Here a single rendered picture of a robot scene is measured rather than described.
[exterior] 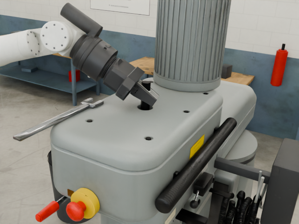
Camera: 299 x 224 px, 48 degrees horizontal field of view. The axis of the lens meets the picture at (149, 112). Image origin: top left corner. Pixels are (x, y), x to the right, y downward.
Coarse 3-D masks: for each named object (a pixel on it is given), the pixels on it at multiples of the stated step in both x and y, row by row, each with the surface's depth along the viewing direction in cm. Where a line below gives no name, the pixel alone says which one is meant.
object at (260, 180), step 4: (260, 172) 99; (260, 176) 100; (260, 180) 97; (260, 184) 98; (260, 188) 99; (264, 188) 108; (264, 192) 109; (256, 196) 101; (256, 200) 102; (264, 200) 109; (260, 204) 106
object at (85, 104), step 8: (80, 104) 79; (88, 104) 78; (96, 104) 78; (64, 112) 73; (72, 112) 73; (48, 120) 69; (56, 120) 69; (32, 128) 65; (40, 128) 65; (16, 136) 62; (24, 136) 62
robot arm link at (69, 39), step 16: (64, 16) 75; (80, 16) 75; (48, 32) 71; (64, 32) 71; (80, 32) 75; (96, 32) 75; (48, 48) 72; (64, 48) 72; (80, 48) 73; (80, 64) 75
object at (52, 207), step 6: (60, 198) 76; (66, 198) 76; (48, 204) 73; (54, 204) 73; (60, 204) 75; (42, 210) 71; (48, 210) 71; (54, 210) 73; (36, 216) 70; (42, 216) 70; (48, 216) 72
